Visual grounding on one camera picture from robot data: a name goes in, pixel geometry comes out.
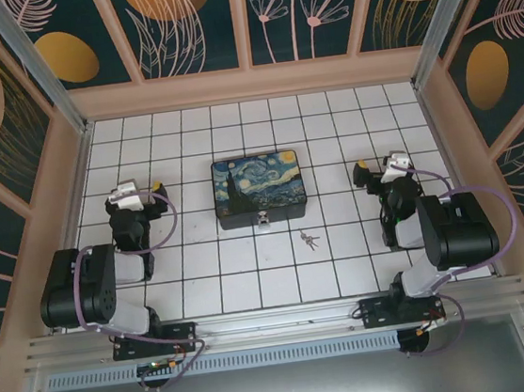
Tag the silver key bunch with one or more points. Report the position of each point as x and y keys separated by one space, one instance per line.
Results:
x=308 y=239

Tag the black box with painted lid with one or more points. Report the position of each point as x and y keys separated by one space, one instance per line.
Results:
x=258 y=187

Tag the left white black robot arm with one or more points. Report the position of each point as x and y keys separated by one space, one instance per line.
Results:
x=88 y=291

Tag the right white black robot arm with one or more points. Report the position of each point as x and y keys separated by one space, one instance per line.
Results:
x=460 y=235

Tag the yellow power connector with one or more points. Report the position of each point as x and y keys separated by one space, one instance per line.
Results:
x=430 y=326

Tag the small green circuit board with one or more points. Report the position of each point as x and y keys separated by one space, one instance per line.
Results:
x=156 y=366

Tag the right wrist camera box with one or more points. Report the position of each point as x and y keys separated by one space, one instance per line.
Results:
x=394 y=169

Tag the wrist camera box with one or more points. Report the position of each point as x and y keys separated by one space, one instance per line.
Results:
x=125 y=197
x=394 y=169

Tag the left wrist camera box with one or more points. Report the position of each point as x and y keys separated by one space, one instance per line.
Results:
x=125 y=197

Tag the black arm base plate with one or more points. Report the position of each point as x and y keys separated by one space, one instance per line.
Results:
x=375 y=313
x=179 y=338

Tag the aluminium frame post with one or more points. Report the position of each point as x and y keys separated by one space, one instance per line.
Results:
x=39 y=70
x=445 y=14

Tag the aluminium mounting rail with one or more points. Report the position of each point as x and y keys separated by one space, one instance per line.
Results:
x=276 y=324

